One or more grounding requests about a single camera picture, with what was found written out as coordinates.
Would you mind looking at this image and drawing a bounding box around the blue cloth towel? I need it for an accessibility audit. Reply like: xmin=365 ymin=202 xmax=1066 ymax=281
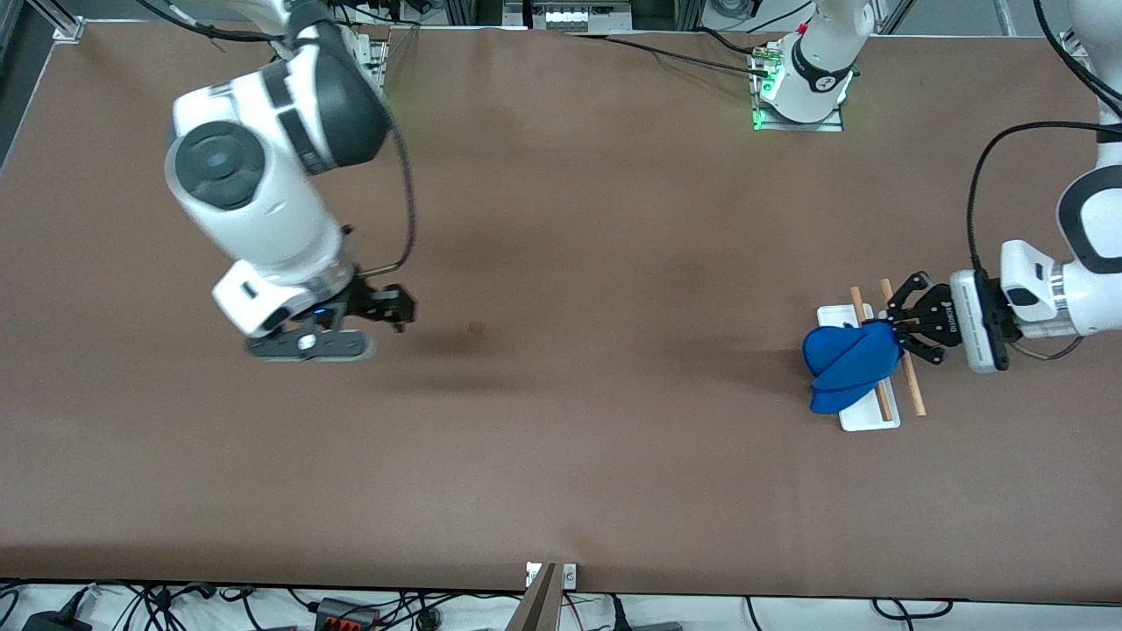
xmin=802 ymin=321 xmax=904 ymax=415

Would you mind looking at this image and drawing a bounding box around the white rack base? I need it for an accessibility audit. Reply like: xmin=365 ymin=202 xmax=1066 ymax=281
xmin=817 ymin=303 xmax=901 ymax=432

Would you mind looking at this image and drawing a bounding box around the orange black connector block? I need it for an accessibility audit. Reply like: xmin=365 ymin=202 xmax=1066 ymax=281
xmin=316 ymin=598 xmax=378 ymax=631

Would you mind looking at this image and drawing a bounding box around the grey terminal block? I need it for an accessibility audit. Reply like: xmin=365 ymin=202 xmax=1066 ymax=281
xmin=526 ymin=0 xmax=606 ymax=34

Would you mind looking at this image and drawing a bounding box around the black power adapter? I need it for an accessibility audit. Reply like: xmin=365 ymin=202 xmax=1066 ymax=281
xmin=22 ymin=611 xmax=93 ymax=631

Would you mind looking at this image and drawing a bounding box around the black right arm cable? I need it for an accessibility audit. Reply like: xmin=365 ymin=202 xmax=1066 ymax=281
xmin=131 ymin=0 xmax=418 ymax=274

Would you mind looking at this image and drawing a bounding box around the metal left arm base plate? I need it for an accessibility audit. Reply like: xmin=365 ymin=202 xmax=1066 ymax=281
xmin=752 ymin=44 xmax=844 ymax=132

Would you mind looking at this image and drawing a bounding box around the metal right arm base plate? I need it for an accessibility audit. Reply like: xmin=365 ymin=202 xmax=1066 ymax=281
xmin=349 ymin=25 xmax=389 ymax=93

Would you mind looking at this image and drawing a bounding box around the black looped cable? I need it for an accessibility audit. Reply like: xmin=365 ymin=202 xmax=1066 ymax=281
xmin=872 ymin=598 xmax=955 ymax=621

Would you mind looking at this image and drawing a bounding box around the short black table cable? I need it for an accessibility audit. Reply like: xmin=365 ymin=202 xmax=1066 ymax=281
xmin=692 ymin=26 xmax=777 ymax=60

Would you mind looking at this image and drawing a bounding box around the grey mount bar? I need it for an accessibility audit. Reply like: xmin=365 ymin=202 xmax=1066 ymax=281
xmin=507 ymin=563 xmax=562 ymax=631

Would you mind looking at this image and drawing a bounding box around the long black table cable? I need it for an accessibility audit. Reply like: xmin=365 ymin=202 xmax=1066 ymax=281
xmin=565 ymin=32 xmax=774 ymax=80

